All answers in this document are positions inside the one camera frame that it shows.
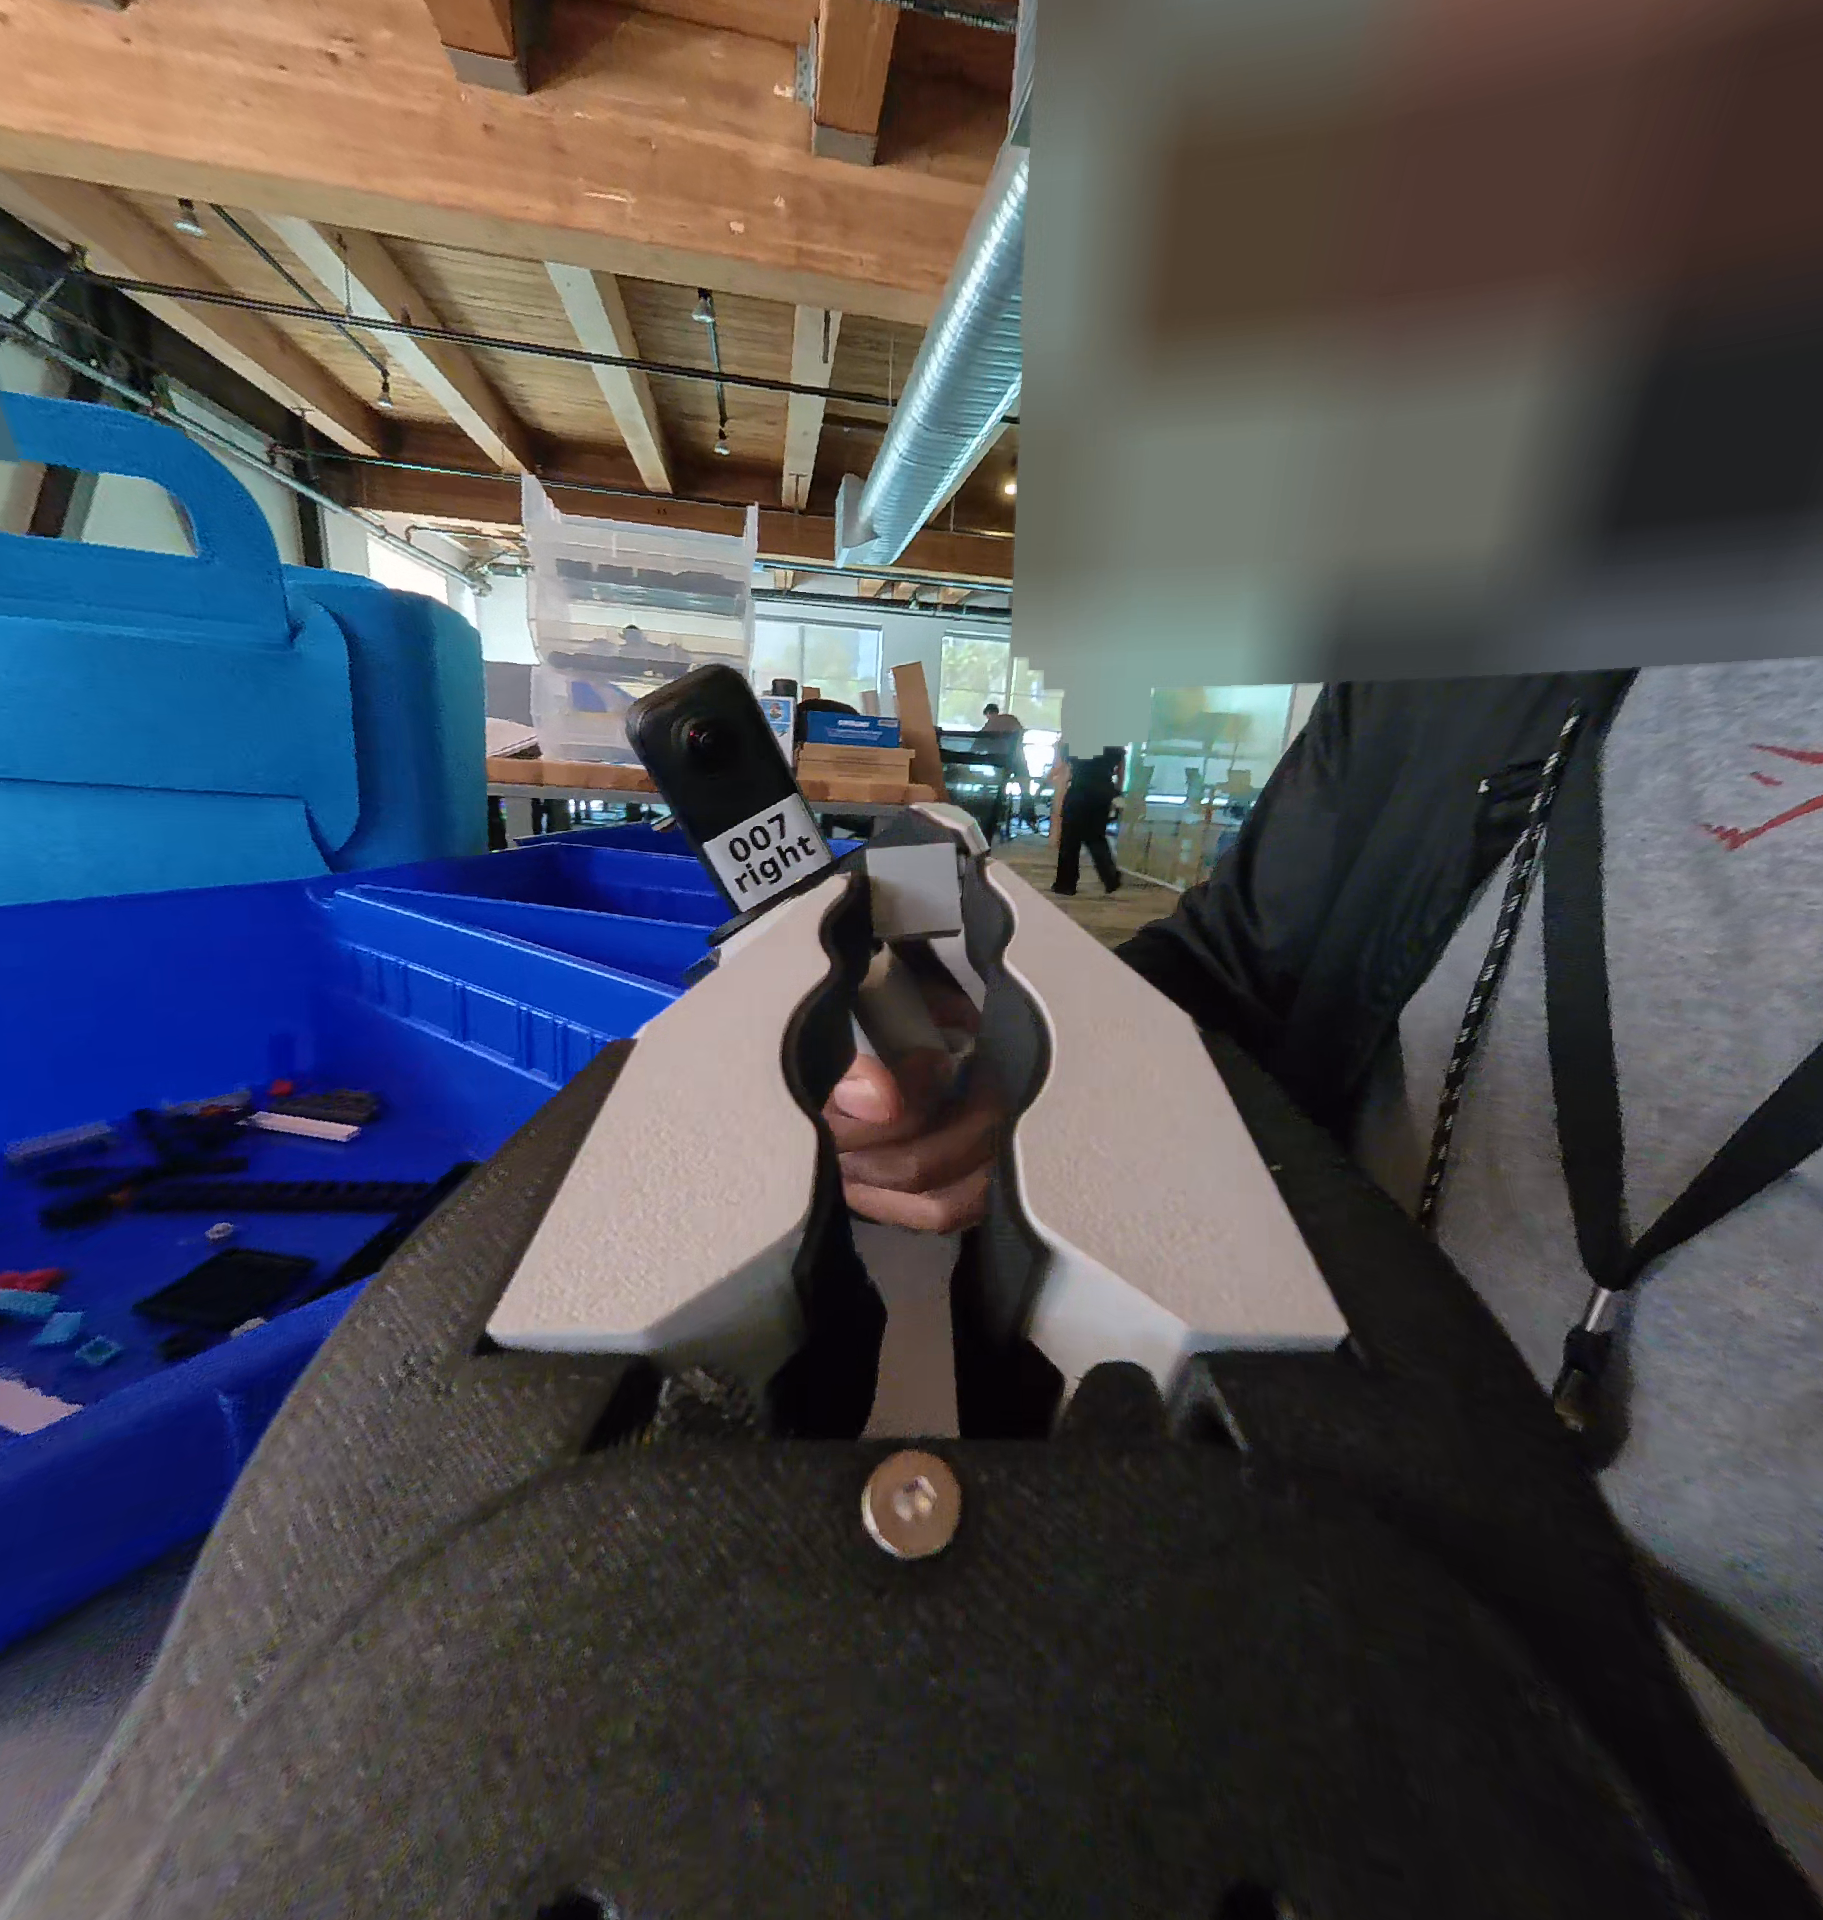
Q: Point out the silver ventilation duct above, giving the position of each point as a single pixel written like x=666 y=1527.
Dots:
x=946 y=375

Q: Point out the small picture card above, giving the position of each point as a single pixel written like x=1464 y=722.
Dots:
x=779 y=712

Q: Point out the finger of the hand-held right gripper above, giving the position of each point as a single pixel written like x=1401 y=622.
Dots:
x=946 y=827

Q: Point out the blue cardboard box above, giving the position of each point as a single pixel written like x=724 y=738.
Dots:
x=852 y=731

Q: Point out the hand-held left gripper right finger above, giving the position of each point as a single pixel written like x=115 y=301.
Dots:
x=1181 y=1197

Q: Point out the pile of mixed toy bricks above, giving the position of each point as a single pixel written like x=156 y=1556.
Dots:
x=177 y=1197

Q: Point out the brown cardboard box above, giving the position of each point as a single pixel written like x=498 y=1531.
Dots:
x=858 y=766

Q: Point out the person's right hand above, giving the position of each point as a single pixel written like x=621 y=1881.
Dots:
x=911 y=1155

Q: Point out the person's right forearm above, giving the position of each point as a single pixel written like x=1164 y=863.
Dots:
x=1299 y=903

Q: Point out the clear plastic drawer stack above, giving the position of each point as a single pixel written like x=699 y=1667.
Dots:
x=641 y=600

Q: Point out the blue plastic bin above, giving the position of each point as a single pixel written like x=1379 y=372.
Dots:
x=177 y=975
x=629 y=863
x=553 y=921

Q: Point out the grey sweatshirt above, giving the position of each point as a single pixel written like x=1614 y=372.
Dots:
x=1721 y=1125

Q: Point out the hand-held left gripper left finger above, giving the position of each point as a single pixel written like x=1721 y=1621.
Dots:
x=656 y=1197

